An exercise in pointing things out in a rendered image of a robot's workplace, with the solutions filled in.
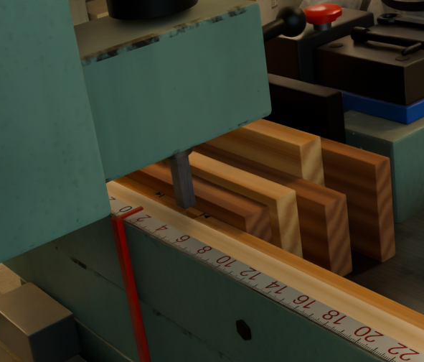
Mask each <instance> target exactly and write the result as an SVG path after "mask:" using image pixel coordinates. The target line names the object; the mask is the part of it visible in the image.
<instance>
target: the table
mask: <svg viewBox="0 0 424 362"><path fill-rule="evenodd" d="M394 232H395V255H394V256H393V257H391V258H390V259H388V260H386V261H384V262H380V261H377V260H374V259H372V258H369V257H368V256H365V255H363V254H360V253H358V252H356V251H353V250H351V255H352V272H350V273H348V274H347V275H345V276H343V277H344V278H345V279H348V280H349V281H351V282H354V283H356V284H358V285H360V286H362V287H365V288H367V289H369V290H371V291H373V292H376V293H377V294H380V295H382V296H384V297H386V298H388V299H390V300H393V301H395V302H397V303H399V304H401V305H404V306H406V307H408V308H410V309H411V310H414V311H416V312H419V313H420V314H422V315H424V210H423V211H421V212H419V213H417V214H416V215H414V216H412V217H410V218H408V219H407V220H405V221H403V222H400V223H394ZM2 264H4V265H5V266H7V267H8V268H9V269H11V270H12V271H13V272H14V273H16V274H17V275H19V276H20V277H21V278H22V279H24V280H25V281H26V282H31V283H33V284H34V285H36V286H37V287H39V288H40V289H41V290H42V291H44V292H45V293H47V294H48V295H49V296H50V297H52V298H53V299H54V300H56V301H57V302H59V303H60V304H61V305H62V306H64V307H66V308H67V309H68V310H69V311H70V312H72V313H73V315H74V317H75V318H76V319H77V320H79V321H80V322H81V323H82V324H84V325H85V326H87V327H88V328H90V329H91V330H92V331H93V332H94V333H96V334H98V335H99V336H100V337H101V338H103V339H104V340H106V341H107V342H108V343H110V344H111V345H112V346H113V347H115V348H116V349H118V350H119V351H120V352H121V353H123V354H124V355H125V356H127V357H128V358H130V359H131V360H132V361H133V362H140V360H139V356H138V350H137V346H136V339H135V336H134V332H133V326H132V322H131V316H130V312H129V308H128V301H127V298H126V291H125V290H124V289H122V288H121V287H119V286H118V285H117V284H114V283H113V282H112V281H110V280H109V279H107V278H105V277H104V276H102V275H101V274H99V273H97V272H96V271H94V270H93V269H91V268H90V267H89V266H87V265H85V264H84V263H82V262H81V261H79V260H77V259H76V258H75V257H73V256H71V255H69V254H68V253H67V252H65V251H63V250H62V249H60V248H59V247H57V246H56V245H54V244H53V243H51V242H47V243H45V244H43V245H41V246H38V247H36V248H34V249H32V250H29V251H27V252H25V253H23V254H20V255H18V256H15V257H14V258H11V259H9V260H6V261H4V262H2ZM138 301H139V304H140V308H141V315H142V319H143V326H144V330H145V333H146V339H147V343H148V347H149V354H150V358H151V362H236V361H234V360H232V359H231V358H229V357H228V356H226V355H225V354H224V353H221V352H220V351H218V350H217V349H216V348H214V347H212V346H211V345H209V344H208V343H206V342H204V341H203V340H202V339H200V338H198V337H197V336H195V335H194V334H192V333H191V332H189V331H188V330H186V329H184V328H183V327H182V326H180V325H178V324H176V323H175V322H174V321H172V320H170V319H169V318H167V317H166V316H164V315H162V314H161V313H160V312H158V311H156V310H155V309H154V308H152V307H150V306H149V305H147V304H146V303H144V302H142V301H141V300H140V299H138Z"/></svg>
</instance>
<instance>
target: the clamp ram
mask: <svg viewBox="0 0 424 362"><path fill-rule="evenodd" d="M268 84H269V90H270V102H271V108H272V110H271V114H270V115H269V116H266V117H264V118H262V119H265V120H268V121H272V122H274V123H277V124H281V125H284V126H288V127H291V128H293V129H298V130H300V131H305V132H307V133H310V134H314V135H317V136H320V137H323V138H326V139H330V140H333V141H337V142H339V143H342V144H346V137H345V128H344V113H346V112H347V111H351V110H350V109H349V108H347V107H346V106H343V102H342V93H341V91H340V90H334V89H331V88H326V87H323V86H320V85H314V84H311V83H305V82H302V81H299V80H294V79H290V78H285V77H282V76H279V75H274V74H270V73H268Z"/></svg>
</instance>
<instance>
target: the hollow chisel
mask: <svg viewBox="0 0 424 362"><path fill-rule="evenodd" d="M169 164H170V168H171V176H172V181H173V186H174V193H175V198H176V205H177V206H179V207H181V208H183V209H187V208H189V207H191V206H193V205H196V200H195V196H194V187H193V182H192V174H191V170H190V164H189V156H186V157H183V158H180V159H169Z"/></svg>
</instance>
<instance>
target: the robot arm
mask: <svg viewBox="0 0 424 362"><path fill-rule="evenodd" d="M323 3H331V4H336V5H338V6H340V7H341V8H346V9H356V10H361V11H370V12H372V13H373V14H374V25H376V24H379V23H377V20H376V18H377V17H378V16H379V15H381V14H385V13H400V14H401V15H403V14H404V15H410V16H415V17H424V0H303V1H302V3H301V5H300V7H299V8H300V9H302V10H304V9H305V8H306V7H307V6H310V5H314V4H323Z"/></svg>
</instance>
